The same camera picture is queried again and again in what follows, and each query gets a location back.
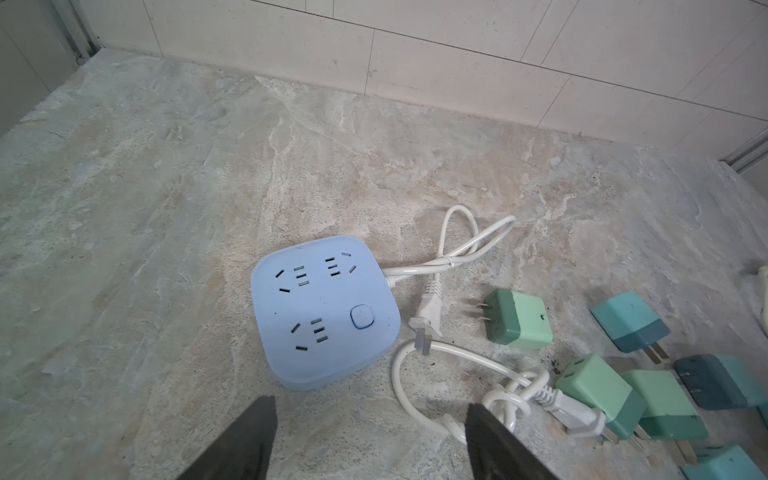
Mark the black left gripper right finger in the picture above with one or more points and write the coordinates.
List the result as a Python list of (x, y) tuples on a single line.
[(495, 453)]

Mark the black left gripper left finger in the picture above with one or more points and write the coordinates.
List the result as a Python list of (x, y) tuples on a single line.
[(242, 451)]

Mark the light teal plug adapter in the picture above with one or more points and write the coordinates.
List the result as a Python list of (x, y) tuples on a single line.
[(728, 462)]

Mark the green plug adapter upper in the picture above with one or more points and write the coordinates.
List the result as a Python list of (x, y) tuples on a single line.
[(513, 319)]

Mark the teal plug adapter upper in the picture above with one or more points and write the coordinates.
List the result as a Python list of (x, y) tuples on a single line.
[(632, 325)]

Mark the dark teal plug adapter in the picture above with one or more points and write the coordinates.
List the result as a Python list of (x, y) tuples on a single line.
[(720, 382)]

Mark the green adapter lower left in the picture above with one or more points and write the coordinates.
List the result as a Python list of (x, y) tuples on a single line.
[(598, 403)]

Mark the blue square power socket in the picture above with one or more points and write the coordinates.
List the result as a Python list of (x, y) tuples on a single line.
[(324, 310)]

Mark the green adapter lower middle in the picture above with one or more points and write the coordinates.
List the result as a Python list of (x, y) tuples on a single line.
[(670, 416)]

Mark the metal corner wall profile right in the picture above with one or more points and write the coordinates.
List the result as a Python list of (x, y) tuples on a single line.
[(750, 153)]

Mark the metal corner wall profile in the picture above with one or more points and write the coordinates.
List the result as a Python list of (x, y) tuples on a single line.
[(76, 30), (750, 153)]

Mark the metal corner wall profile left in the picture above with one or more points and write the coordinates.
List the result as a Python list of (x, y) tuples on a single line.
[(76, 30)]

